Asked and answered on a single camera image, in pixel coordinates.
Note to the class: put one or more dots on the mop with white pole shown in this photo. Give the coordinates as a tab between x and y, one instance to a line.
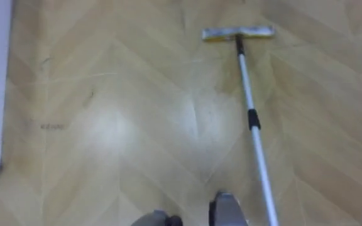
245	82

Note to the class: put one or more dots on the robot legs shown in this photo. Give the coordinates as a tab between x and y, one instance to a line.
227	211

